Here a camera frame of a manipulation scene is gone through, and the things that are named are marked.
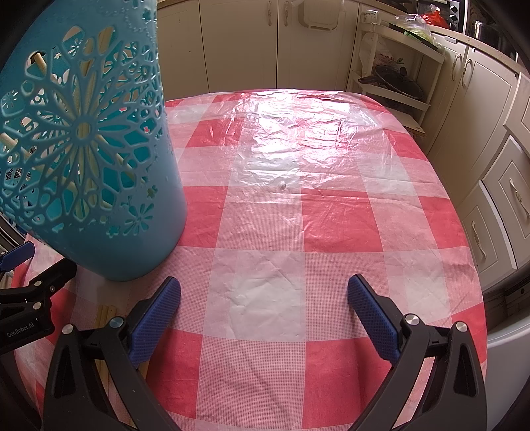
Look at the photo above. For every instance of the black oven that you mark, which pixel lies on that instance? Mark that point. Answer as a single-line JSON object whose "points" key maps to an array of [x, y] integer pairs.
{"points": [[451, 12]]}

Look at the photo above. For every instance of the cream cabinet with doors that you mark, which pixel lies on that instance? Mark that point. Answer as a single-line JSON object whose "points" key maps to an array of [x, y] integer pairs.
{"points": [[232, 49]]}

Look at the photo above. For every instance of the wooden chopstick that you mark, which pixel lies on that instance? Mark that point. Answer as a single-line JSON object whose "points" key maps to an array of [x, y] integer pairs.
{"points": [[105, 39], [39, 62]]}

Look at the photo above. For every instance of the white refrigerator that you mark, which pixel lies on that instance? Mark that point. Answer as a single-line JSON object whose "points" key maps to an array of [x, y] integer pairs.
{"points": [[509, 344]]}

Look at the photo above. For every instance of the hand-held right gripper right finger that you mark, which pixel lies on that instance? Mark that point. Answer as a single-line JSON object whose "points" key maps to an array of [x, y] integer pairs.
{"points": [[372, 319]]}

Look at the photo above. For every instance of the black frying pan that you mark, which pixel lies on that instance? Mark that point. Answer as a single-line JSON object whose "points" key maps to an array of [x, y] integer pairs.
{"points": [[393, 83]]}

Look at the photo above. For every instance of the bag of green vegetables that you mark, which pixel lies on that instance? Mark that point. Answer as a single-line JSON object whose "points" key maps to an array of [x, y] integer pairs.
{"points": [[418, 29]]}

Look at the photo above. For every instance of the cream cabinet with panelled drawers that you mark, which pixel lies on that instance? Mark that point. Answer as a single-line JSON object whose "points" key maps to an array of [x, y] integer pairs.
{"points": [[488, 103]]}

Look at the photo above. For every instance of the red checked plastic tablecloth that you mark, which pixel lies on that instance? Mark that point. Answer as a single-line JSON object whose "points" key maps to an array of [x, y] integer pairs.
{"points": [[290, 248]]}

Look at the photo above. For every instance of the white hanging bin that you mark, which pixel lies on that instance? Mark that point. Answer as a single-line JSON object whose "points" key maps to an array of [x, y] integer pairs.
{"points": [[319, 16]]}

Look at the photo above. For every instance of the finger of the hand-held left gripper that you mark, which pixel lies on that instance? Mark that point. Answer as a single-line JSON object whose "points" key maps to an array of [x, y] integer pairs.
{"points": [[37, 290], [16, 256]]}

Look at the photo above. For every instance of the red plastic bag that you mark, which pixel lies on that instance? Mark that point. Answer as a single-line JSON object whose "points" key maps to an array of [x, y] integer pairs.
{"points": [[434, 16]]}

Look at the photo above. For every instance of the teal cutout plastic basket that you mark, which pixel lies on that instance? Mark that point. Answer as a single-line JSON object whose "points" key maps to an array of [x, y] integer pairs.
{"points": [[136, 232]]}

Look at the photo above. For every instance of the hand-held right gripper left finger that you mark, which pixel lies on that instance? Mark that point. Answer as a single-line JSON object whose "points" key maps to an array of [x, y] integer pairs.
{"points": [[157, 319]]}

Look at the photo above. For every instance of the white shelf trolley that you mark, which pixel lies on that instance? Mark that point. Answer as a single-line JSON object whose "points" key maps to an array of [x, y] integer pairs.
{"points": [[432, 56]]}

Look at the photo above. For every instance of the wooden step stool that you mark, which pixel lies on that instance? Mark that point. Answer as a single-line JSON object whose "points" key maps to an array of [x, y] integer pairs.
{"points": [[414, 124]]}

